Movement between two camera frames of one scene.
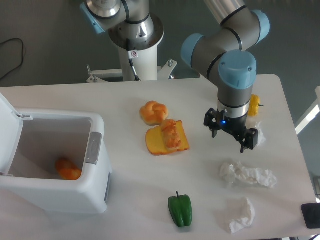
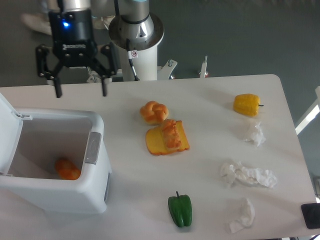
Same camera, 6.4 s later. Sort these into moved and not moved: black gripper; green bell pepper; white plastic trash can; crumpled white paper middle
Moved: black gripper
Not moved: white plastic trash can; crumpled white paper middle; green bell pepper
